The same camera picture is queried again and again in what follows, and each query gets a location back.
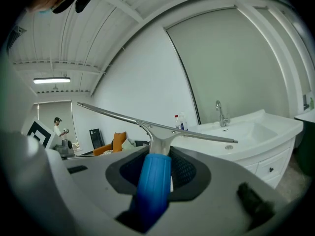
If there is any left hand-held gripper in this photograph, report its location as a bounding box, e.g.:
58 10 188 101
14 117 83 231

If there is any white-topped dark green stand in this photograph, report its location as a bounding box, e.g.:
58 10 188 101
293 110 315 177

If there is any ceiling air vent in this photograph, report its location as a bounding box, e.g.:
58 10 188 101
6 25 27 54

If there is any blue-striped white spray bottle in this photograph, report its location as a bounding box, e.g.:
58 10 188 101
179 112 189 132

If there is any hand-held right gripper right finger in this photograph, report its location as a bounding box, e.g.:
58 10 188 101
157 146 288 236

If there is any orange sofa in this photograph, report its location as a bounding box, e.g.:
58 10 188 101
93 131 151 157

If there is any orange cushion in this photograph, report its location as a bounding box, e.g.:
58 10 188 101
111 131 127 153

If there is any frosted glass partition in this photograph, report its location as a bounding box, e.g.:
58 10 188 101
164 5 290 127

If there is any black upright appliance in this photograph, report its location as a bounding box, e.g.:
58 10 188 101
89 128 102 150

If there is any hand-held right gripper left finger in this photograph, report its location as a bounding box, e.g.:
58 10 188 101
61 145 151 235

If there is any blue-handled metal squeegee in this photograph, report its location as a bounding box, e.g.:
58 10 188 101
76 101 239 234

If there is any chrome faucet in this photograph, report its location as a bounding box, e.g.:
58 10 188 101
215 99 231 128

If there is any white vanity table with sink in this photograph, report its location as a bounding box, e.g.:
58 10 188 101
188 109 304 189

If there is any ceiling strip light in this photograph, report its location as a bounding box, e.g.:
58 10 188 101
32 77 71 85

